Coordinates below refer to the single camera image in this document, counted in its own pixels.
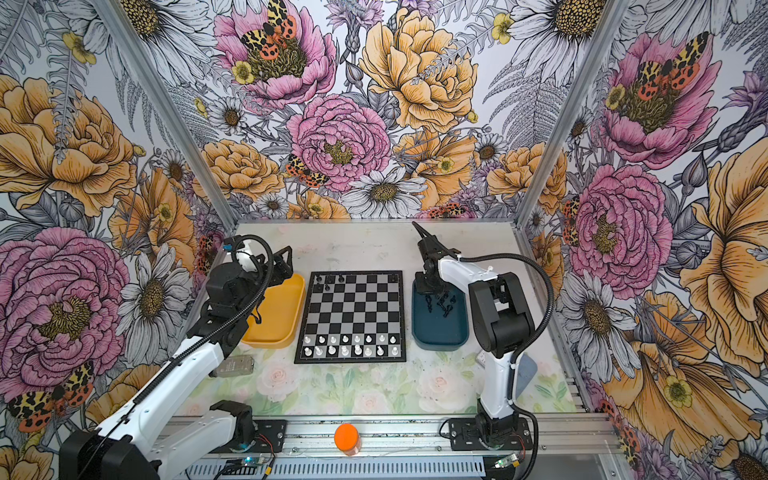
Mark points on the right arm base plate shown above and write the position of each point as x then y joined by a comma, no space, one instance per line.
512,433

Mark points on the grey rectangular object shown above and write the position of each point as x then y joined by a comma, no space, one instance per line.
234,366

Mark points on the black white chessboard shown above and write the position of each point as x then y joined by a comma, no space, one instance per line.
353,317

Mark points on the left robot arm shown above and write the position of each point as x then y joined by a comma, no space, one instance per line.
126,445

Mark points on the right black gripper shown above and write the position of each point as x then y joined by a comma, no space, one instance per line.
421,287

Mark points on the teal plastic tray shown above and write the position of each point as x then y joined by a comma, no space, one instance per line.
439,321

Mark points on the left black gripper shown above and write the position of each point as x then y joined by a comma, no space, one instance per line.
269,267

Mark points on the aluminium front rail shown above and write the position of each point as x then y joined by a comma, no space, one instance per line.
576,433

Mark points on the yellow plastic tray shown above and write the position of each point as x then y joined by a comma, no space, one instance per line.
280,314

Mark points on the grey blue oval object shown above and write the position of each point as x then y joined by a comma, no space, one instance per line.
527,369

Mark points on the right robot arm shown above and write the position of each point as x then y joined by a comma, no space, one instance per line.
501,320

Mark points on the white vented cable duct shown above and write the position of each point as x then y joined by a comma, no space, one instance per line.
460,467

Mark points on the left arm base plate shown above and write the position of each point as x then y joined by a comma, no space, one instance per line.
264,433

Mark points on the orange round button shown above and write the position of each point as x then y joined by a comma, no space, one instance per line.
347,439

